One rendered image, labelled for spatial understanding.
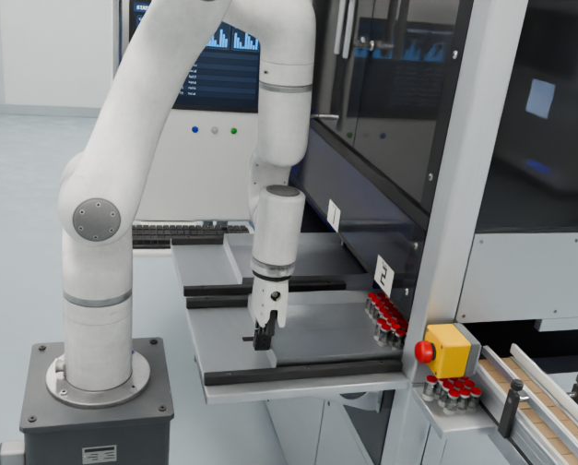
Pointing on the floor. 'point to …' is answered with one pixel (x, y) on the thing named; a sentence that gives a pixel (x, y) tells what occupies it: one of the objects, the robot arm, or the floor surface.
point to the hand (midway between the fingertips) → (262, 339)
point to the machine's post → (455, 205)
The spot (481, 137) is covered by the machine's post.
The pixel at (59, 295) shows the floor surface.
